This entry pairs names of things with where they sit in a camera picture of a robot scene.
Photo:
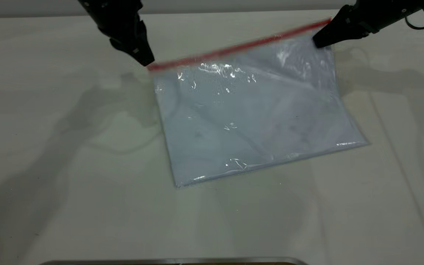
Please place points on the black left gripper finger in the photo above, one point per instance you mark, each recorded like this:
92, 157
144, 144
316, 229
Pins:
126, 45
142, 44

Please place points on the red zipper slider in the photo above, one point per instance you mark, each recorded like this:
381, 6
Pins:
151, 67

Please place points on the clear plastic zipper bag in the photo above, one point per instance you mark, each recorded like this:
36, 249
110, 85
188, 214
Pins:
252, 110

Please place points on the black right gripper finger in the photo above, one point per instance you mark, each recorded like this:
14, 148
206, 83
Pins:
348, 15
341, 34

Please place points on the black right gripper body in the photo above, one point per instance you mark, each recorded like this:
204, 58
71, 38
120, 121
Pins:
385, 13

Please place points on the silver metal edge strip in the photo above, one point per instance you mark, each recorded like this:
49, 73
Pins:
175, 261

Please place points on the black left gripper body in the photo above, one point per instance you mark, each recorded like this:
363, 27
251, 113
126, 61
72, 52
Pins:
112, 14

